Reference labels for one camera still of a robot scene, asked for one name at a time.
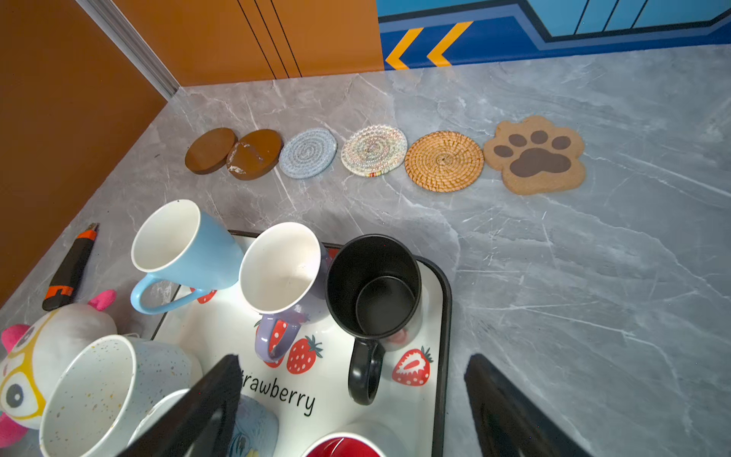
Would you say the black mug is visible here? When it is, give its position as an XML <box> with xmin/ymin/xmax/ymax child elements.
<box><xmin>326</xmin><ymin>234</ymin><xmax>423</xmax><ymax>406</ymax></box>

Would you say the tan rattan round coaster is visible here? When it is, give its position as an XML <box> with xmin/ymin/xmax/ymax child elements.
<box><xmin>405</xmin><ymin>131</ymin><xmax>485</xmax><ymax>192</ymax></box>

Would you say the white strawberry serving tray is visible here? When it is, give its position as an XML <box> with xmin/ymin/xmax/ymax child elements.
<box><xmin>153</xmin><ymin>257</ymin><xmax>452</xmax><ymax>456</ymax></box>

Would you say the blue woven round coaster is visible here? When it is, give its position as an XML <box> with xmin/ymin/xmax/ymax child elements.
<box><xmin>279</xmin><ymin>129</ymin><xmax>337</xmax><ymax>179</ymax></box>

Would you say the cork coaster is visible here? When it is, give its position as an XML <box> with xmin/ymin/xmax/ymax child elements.
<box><xmin>484</xmin><ymin>115</ymin><xmax>586</xmax><ymax>195</ymax></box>

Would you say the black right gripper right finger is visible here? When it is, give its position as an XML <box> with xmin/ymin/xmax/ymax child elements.
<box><xmin>464</xmin><ymin>353</ymin><xmax>588</xmax><ymax>456</ymax></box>

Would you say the light brown wooden coaster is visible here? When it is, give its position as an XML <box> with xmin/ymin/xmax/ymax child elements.
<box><xmin>185</xmin><ymin>128</ymin><xmax>238</xmax><ymax>175</ymax></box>

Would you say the colourful plush toy with glasses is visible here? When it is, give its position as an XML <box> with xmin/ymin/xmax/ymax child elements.
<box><xmin>1</xmin><ymin>289</ymin><xmax>117</xmax><ymax>449</ymax></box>

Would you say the aluminium corner post left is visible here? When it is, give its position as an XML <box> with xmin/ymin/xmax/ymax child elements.
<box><xmin>76</xmin><ymin>0</ymin><xmax>180</xmax><ymax>101</ymax></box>

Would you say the dark brown glossy coaster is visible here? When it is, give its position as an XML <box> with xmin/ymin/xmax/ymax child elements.
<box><xmin>226</xmin><ymin>129</ymin><xmax>284</xmax><ymax>181</ymax></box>

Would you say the red inside white mug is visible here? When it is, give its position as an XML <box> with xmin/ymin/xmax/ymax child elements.
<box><xmin>303</xmin><ymin>421</ymin><xmax>409</xmax><ymax>457</ymax></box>

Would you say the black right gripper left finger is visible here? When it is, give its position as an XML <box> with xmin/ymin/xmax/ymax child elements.
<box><xmin>121</xmin><ymin>354</ymin><xmax>243</xmax><ymax>456</ymax></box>

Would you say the purple mug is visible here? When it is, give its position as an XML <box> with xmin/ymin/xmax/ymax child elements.
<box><xmin>239</xmin><ymin>222</ymin><xmax>332</xmax><ymax>363</ymax></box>

